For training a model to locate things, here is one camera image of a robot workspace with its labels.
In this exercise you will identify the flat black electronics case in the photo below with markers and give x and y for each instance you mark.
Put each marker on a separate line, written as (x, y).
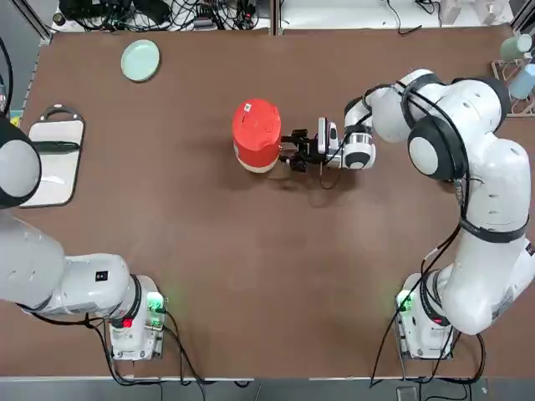
(92, 8)

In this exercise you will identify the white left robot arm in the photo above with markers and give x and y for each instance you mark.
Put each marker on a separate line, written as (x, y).
(83, 284)

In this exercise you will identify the pale blue cup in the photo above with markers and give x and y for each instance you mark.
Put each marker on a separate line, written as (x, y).
(522, 83)

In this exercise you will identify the grey floor socket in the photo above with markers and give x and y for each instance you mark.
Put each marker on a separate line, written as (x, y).
(406, 393)

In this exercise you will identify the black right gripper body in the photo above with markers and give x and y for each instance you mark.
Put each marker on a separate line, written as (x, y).
(312, 152)

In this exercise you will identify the yellow blue card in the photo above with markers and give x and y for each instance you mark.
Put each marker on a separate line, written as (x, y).
(14, 119)

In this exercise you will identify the aluminium frame post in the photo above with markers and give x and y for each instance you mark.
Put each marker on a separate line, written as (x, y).
(35, 21)
(276, 16)

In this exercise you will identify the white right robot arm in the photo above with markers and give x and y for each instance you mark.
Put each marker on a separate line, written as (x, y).
(480, 167)

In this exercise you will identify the orange rice cooker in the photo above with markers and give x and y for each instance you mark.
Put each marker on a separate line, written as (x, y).
(256, 133)

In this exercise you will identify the white plastic knife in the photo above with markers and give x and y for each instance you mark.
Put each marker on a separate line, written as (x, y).
(52, 179)

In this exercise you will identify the pale green plate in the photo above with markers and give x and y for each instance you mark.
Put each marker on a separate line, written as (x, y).
(141, 61)

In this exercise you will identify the pale green cup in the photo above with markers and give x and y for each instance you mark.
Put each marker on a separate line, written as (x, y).
(512, 48)

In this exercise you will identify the white cutting board black rim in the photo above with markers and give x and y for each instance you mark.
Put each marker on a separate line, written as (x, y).
(54, 175)

